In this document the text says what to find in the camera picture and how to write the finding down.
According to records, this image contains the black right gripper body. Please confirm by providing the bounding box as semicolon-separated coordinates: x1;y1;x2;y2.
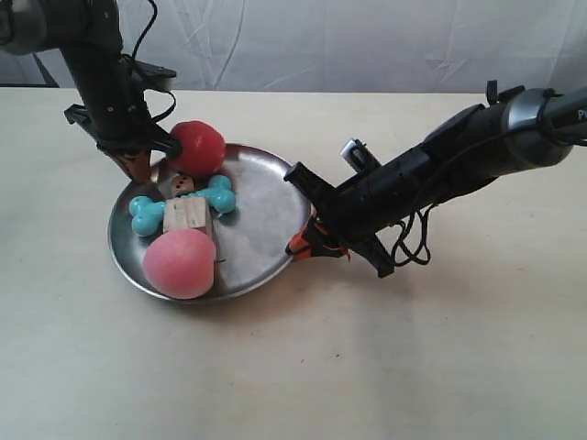
284;150;440;278

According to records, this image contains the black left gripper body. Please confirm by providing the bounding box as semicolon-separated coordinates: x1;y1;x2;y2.
64;104;182;158

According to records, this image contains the round steel plate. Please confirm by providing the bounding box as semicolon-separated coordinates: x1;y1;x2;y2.
107;143;312;304

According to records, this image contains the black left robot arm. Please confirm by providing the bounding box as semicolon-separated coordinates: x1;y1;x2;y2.
1;1;183;183

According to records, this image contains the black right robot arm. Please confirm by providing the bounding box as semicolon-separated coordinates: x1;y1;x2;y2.
284;81;586;278

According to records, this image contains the wooden die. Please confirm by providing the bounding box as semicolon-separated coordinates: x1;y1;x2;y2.
170;174;195;198

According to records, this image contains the teal toy bone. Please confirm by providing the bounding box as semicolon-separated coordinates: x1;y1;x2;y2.
128;174;237;237

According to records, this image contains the red apple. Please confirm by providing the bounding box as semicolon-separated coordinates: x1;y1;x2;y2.
169;120;227;178

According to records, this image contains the wooden block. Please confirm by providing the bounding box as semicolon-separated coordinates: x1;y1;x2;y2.
162;196;215;243

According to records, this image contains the pink peach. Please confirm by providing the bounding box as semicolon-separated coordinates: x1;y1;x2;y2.
142;229;216;300

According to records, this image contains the white backdrop cloth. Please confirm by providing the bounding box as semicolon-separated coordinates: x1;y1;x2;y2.
0;0;587;95

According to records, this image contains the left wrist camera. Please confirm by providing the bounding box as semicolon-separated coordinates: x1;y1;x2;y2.
133;61;177;92

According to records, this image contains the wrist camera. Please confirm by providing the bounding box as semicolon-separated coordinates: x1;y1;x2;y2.
133;61;177;92
340;138;381;173

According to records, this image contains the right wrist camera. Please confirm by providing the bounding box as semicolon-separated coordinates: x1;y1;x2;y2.
340;138;381;173

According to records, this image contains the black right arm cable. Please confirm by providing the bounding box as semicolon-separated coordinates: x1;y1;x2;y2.
387;80;587;268

